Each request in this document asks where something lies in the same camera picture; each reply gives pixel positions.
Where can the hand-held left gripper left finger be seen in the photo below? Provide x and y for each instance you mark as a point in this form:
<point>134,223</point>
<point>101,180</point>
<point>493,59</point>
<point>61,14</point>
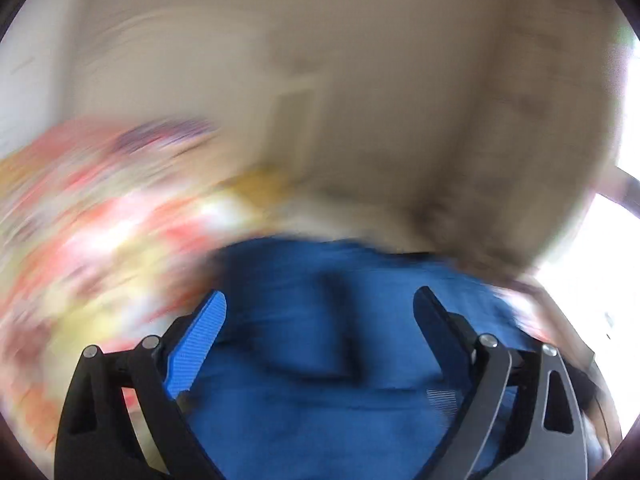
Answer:
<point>200,332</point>

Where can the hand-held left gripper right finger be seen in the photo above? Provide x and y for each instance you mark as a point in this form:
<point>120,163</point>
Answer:
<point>437,317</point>

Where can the blue padded jacket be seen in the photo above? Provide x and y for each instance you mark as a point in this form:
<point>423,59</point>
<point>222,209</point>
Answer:
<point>320,360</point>

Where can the floral printed blanket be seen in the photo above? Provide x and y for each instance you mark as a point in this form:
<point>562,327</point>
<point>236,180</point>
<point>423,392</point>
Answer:
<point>105,220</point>

